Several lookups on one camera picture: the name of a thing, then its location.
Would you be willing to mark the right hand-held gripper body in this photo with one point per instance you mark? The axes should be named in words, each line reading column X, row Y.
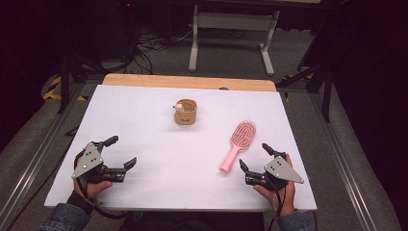
column 282, row 171

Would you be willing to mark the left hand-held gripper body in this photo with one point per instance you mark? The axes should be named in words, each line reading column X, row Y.
column 89, row 162

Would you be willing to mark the pink hairbrush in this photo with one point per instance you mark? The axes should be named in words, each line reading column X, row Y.
column 243, row 134

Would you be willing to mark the brown cup with small figure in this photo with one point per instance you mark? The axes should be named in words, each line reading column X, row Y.
column 186, row 116

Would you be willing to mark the person's right hand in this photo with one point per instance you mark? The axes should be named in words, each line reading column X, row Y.
column 284, row 197

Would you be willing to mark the person's left hand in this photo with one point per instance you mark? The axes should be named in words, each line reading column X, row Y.
column 94, row 189

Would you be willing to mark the white board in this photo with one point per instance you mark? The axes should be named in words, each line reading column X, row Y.
column 179, row 160

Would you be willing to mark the person's dark lap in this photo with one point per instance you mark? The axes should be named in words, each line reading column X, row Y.
column 192, row 222

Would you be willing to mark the black metal stand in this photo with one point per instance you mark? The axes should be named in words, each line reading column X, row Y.
column 320, row 77
column 72, row 73

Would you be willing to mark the yellow black hazard tape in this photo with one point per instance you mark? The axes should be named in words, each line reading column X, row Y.
column 53, row 88

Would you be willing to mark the wooden table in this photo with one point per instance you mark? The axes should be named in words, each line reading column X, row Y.
column 192, row 82

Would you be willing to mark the aluminium floor rail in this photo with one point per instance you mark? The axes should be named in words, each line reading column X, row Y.
column 343, row 163
column 35, row 157

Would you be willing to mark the grey metal desk frame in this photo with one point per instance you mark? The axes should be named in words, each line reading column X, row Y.
column 235, row 20

